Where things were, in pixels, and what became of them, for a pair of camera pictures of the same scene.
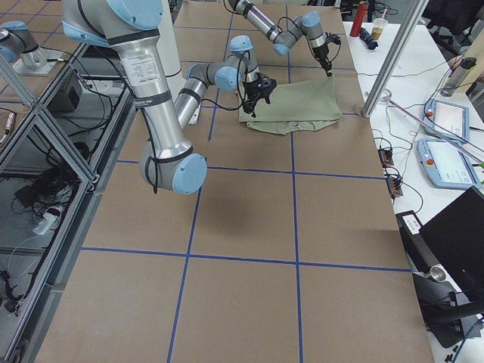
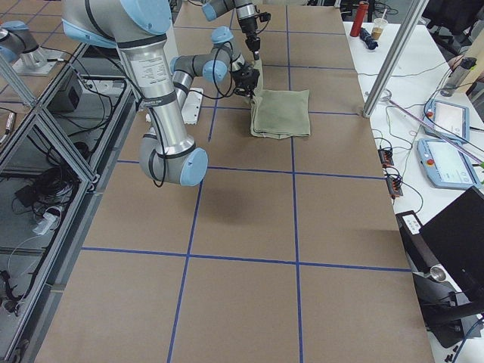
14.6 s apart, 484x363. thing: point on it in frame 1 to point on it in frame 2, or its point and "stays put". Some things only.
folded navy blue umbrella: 368,40 stays put
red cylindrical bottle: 362,10 stays put
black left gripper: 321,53 to 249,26
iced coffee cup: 379,26 stays put
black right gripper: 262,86 to 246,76
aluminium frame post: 395,58 stays put
